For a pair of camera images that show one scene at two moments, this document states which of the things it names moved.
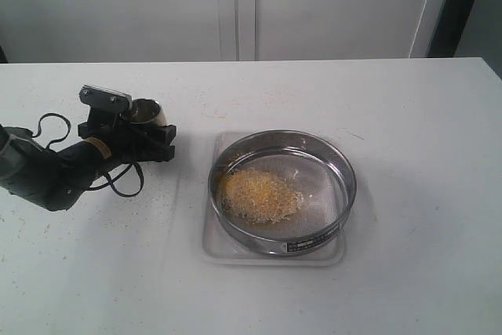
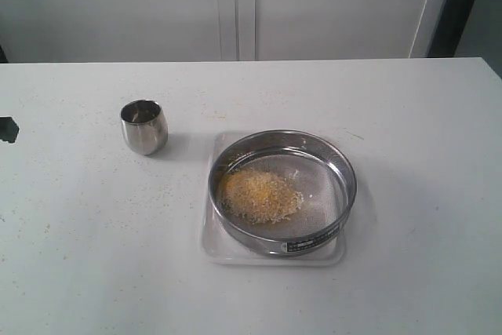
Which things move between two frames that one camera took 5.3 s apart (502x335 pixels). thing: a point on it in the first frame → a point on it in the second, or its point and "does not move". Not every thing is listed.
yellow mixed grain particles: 257,197 does not move
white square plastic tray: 220,248 does not move
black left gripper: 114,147 → 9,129
